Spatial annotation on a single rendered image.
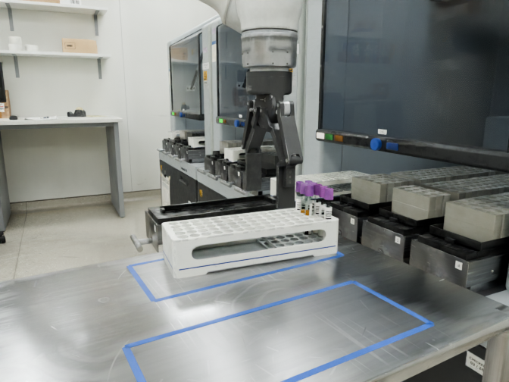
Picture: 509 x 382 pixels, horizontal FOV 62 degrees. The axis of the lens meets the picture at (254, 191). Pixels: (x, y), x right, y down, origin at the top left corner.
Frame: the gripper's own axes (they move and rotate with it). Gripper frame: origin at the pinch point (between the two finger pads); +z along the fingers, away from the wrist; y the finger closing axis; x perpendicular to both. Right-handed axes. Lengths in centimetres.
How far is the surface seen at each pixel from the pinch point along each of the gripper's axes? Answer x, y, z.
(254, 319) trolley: -10.8, 20.6, 11.2
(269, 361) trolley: -12.6, 29.2, 11.2
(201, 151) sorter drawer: 30, -158, 14
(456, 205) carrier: 39.7, 4.3, 5.3
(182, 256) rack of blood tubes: -16.4, 4.9, 7.7
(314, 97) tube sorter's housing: 38, -51, -16
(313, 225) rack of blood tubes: 6.3, 4.9, 5.4
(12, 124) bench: -80, -312, 6
